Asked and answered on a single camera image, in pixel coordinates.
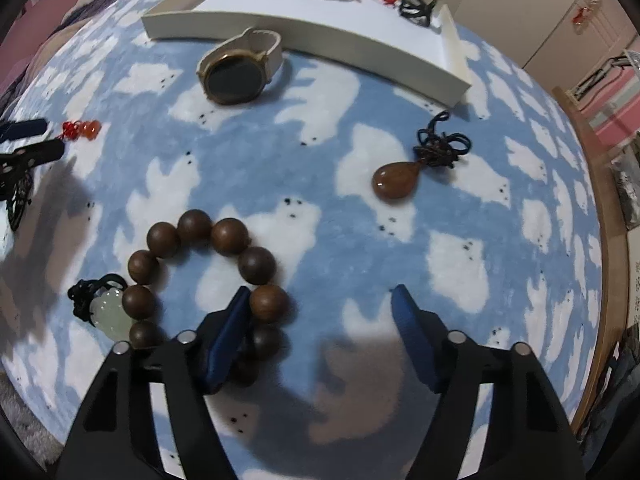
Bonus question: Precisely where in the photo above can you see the black cord necklace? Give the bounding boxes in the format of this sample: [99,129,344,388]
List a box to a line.
[0,167,36,233]

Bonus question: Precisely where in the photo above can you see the red gourd charm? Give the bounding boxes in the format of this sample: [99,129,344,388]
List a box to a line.
[58,120,102,141]

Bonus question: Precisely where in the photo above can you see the pale jade pendant black cord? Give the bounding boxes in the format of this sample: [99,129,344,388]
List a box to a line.
[67,273,132,340]

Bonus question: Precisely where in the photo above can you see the brown wooden bead bracelet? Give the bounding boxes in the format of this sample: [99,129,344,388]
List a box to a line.
[120,208,292,388]

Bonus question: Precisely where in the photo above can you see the gold watch beige strap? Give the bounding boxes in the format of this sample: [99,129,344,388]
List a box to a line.
[195,26,288,106]

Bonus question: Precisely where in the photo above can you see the amber teardrop pendant black cord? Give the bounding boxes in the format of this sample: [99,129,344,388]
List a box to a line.
[371,109,472,202]

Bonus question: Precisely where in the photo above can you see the white shallow jewelry tray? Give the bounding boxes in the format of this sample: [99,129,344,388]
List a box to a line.
[142,0,472,107]

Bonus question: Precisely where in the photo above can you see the wooden bed footboard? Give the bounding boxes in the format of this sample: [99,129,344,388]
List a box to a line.
[552,87,629,431]

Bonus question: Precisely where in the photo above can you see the blue polar bear blanket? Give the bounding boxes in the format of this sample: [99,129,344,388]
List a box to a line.
[1,0,601,479]

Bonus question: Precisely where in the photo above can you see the grey plastic bag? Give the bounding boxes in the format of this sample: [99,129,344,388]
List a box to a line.
[610,148,640,231]

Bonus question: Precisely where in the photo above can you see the silver heat lamp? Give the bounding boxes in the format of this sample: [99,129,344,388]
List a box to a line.
[568,49,639,102]

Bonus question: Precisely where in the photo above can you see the white wardrobe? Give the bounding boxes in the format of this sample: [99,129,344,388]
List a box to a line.
[319,0,640,68]

